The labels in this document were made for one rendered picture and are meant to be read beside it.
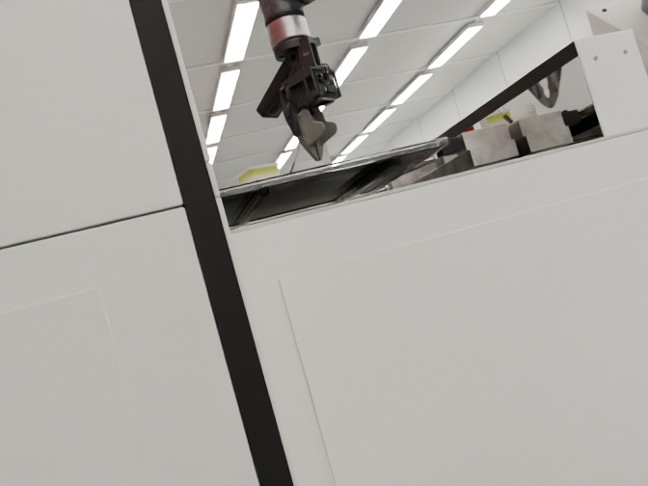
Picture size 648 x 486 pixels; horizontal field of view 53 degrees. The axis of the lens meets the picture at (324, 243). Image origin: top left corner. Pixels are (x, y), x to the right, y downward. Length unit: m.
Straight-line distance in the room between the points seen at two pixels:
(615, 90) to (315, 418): 0.58
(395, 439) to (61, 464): 0.35
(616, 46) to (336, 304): 0.53
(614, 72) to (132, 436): 0.75
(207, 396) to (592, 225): 0.51
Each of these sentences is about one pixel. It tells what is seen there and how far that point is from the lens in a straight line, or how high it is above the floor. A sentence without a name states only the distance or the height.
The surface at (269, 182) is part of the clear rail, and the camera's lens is 0.88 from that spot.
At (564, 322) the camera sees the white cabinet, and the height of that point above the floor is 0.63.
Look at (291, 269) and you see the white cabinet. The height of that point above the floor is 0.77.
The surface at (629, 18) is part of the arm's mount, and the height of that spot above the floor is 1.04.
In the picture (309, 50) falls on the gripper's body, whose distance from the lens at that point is 1.18.
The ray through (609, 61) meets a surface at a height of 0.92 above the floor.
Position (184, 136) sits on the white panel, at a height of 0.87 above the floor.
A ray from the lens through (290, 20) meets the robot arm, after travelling 1.21.
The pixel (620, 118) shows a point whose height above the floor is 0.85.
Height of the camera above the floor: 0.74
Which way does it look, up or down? 4 degrees up
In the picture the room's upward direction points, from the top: 16 degrees counter-clockwise
